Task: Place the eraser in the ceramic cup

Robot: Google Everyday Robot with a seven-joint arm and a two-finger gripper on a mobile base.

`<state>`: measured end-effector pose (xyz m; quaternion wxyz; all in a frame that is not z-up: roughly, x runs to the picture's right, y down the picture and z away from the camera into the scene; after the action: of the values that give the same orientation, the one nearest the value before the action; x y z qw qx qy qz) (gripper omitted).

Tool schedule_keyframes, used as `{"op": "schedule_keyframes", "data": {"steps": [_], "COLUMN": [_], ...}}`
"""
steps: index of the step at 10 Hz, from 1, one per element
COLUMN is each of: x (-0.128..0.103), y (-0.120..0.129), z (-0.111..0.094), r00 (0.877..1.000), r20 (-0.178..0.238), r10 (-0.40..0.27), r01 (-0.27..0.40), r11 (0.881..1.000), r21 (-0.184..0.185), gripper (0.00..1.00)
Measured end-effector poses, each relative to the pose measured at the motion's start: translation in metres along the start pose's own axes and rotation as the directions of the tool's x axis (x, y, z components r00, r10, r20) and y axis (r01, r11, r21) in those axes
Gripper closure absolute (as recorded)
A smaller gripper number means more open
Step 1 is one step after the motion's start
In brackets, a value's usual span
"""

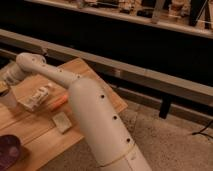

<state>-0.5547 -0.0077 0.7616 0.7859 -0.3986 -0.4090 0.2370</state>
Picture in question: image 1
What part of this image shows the orange marker pen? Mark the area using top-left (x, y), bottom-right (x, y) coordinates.
top-left (50, 94), bottom-right (68, 111)

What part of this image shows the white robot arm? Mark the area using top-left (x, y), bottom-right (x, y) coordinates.
top-left (3, 53), bottom-right (152, 171)

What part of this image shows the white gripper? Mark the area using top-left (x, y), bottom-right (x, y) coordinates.
top-left (3, 64), bottom-right (27, 86)

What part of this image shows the black cable on floor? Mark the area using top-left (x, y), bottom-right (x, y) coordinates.
top-left (191, 120), bottom-right (213, 140)

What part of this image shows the dark purple ceramic cup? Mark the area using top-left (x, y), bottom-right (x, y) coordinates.
top-left (0, 135), bottom-right (21, 171)

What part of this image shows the cluttered background shelf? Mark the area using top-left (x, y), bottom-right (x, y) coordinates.
top-left (27, 0), bottom-right (213, 39)

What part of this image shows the grey rectangular eraser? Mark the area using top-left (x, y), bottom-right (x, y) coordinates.
top-left (52, 112), bottom-right (72, 134)

